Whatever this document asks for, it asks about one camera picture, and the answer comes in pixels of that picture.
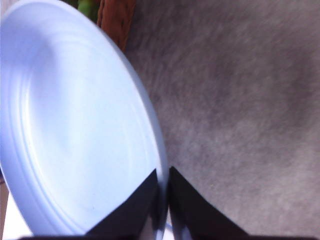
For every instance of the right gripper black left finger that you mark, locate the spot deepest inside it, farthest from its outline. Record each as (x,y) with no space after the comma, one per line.
(134,216)

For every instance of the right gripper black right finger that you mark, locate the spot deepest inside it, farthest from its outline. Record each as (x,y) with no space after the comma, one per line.
(196,215)

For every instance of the light blue plate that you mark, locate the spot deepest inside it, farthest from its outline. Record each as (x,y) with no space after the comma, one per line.
(79,129)

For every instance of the brown wicker basket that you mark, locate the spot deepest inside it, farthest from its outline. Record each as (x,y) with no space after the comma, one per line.
(115,18)

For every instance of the green toy pepper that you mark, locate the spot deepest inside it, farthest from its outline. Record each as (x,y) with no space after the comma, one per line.
(90,8)

